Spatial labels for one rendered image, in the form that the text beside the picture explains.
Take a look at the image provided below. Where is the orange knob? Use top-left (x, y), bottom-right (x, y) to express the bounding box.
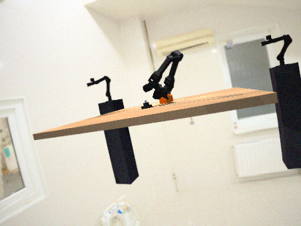
top-left (166, 94), bottom-right (172, 103)

